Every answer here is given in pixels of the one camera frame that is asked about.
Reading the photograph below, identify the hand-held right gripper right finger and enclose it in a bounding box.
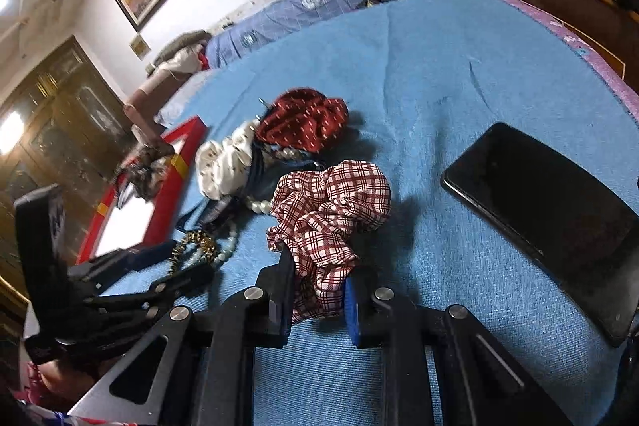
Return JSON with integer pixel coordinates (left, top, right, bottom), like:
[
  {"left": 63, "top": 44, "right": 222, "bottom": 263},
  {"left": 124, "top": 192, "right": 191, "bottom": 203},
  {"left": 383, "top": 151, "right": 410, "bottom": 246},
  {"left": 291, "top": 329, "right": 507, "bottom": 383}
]
[{"left": 343, "top": 270, "right": 575, "bottom": 426}]

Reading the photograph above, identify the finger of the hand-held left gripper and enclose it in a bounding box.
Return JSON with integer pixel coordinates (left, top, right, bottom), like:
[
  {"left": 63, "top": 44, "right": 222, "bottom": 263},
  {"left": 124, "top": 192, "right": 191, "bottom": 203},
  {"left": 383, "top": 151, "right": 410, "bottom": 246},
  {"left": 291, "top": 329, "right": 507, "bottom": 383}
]
[
  {"left": 67, "top": 239, "right": 178, "bottom": 283},
  {"left": 85, "top": 263, "right": 216, "bottom": 323}
]

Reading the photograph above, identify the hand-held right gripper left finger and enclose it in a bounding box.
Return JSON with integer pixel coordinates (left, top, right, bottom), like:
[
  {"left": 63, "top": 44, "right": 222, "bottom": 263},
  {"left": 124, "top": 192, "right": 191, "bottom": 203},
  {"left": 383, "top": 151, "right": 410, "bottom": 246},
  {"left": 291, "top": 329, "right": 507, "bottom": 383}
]
[{"left": 67, "top": 249, "right": 298, "bottom": 426}]

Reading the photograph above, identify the leopard print hair tie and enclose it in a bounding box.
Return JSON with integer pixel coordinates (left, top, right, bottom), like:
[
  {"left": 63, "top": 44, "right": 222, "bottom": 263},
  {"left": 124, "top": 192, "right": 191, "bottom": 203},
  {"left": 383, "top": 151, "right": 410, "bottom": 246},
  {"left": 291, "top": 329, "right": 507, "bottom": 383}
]
[{"left": 170, "top": 230, "right": 221, "bottom": 277}]

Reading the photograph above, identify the pale green bead bracelet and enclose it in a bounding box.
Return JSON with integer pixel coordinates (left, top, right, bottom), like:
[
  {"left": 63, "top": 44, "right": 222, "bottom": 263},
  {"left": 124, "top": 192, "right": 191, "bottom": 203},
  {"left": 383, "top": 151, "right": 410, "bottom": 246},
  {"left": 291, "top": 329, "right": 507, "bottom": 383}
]
[{"left": 212, "top": 226, "right": 241, "bottom": 268}]

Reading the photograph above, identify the red rimmed white tray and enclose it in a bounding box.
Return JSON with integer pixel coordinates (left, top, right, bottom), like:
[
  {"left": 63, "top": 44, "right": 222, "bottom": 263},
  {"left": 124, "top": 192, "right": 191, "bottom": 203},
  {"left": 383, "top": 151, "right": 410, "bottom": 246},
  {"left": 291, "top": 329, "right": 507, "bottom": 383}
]
[{"left": 75, "top": 117, "right": 208, "bottom": 265}]

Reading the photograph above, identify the red plaid scrunchie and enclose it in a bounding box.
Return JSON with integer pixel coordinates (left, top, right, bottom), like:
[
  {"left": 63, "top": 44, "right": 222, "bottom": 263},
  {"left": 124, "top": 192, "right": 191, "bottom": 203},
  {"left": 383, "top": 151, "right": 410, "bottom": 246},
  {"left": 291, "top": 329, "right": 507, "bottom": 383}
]
[{"left": 267, "top": 159, "right": 393, "bottom": 325}]

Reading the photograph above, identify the dark mesh scrunchie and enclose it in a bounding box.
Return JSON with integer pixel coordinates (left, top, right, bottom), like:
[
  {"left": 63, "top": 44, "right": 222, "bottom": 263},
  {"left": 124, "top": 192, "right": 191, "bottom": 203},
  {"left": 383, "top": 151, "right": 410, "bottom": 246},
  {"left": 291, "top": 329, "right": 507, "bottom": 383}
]
[{"left": 115, "top": 145, "right": 175, "bottom": 202}]

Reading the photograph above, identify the white dotted scrunchie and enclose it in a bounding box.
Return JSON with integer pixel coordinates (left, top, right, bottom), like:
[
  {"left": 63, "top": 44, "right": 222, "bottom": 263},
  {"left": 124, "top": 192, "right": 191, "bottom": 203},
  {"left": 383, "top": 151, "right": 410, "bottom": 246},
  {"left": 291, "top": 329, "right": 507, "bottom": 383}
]
[{"left": 196, "top": 124, "right": 260, "bottom": 200}]

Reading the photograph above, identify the wooden glass door cabinet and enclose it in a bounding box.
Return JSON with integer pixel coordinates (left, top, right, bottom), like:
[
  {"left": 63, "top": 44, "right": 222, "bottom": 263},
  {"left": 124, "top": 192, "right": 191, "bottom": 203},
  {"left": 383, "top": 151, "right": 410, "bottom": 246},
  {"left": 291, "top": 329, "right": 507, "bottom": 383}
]
[{"left": 0, "top": 34, "right": 137, "bottom": 302}]

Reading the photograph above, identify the dark red dotted scrunchie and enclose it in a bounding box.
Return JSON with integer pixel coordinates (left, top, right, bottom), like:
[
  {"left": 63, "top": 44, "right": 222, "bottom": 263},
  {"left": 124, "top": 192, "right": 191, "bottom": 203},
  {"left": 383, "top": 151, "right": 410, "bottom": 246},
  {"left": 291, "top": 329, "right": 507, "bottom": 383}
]
[{"left": 256, "top": 89, "right": 350, "bottom": 153}]

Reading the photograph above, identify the black smartphone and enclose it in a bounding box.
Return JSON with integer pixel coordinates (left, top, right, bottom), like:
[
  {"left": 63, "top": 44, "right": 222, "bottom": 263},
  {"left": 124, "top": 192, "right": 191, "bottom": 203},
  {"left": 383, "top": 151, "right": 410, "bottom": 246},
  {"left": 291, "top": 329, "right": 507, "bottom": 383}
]
[{"left": 440, "top": 121, "right": 639, "bottom": 348}]

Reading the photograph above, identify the pile of clothes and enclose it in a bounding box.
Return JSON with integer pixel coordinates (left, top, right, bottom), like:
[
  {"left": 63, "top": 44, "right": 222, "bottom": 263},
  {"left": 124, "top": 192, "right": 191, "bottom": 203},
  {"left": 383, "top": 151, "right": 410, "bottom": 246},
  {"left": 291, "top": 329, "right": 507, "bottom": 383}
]
[{"left": 150, "top": 29, "right": 213, "bottom": 75}]

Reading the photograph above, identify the blue blanket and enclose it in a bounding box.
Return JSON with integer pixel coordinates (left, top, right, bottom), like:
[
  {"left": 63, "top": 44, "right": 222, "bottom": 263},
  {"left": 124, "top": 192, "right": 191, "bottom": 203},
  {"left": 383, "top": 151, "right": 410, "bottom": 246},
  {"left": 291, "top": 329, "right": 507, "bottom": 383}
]
[{"left": 100, "top": 0, "right": 639, "bottom": 426}]

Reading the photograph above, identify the blue checked quilt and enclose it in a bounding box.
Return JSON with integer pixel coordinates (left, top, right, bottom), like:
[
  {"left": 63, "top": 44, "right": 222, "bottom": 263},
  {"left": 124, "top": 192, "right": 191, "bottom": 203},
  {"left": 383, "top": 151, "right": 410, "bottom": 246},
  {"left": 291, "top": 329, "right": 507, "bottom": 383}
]
[{"left": 204, "top": 0, "right": 371, "bottom": 70}]

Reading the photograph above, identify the pink bed sheet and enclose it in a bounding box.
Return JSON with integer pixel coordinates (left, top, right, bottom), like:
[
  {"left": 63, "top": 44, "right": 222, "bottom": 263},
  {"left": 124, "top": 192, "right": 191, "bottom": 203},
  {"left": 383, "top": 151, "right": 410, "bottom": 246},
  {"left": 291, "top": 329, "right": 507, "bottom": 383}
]
[{"left": 479, "top": 0, "right": 639, "bottom": 127}]

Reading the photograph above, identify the pearl bracelet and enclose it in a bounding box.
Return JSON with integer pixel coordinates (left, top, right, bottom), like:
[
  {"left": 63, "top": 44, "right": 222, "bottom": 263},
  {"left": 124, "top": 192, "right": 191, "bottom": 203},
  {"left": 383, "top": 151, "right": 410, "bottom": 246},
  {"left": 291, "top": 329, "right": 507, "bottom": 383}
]
[{"left": 244, "top": 144, "right": 310, "bottom": 215}]

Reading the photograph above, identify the navy striped hair tie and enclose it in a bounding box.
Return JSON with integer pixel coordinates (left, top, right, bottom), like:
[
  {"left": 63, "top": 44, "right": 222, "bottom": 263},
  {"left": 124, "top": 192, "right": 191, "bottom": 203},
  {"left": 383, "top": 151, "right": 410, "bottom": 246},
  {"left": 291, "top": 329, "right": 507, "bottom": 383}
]
[{"left": 175, "top": 141, "right": 281, "bottom": 232}]

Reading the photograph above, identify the yellow wall plaque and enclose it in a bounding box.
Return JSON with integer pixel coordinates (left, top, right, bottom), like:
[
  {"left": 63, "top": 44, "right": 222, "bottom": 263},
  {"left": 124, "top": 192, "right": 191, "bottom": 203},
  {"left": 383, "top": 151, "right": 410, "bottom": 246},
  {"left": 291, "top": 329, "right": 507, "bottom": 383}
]
[{"left": 129, "top": 34, "right": 151, "bottom": 60}]

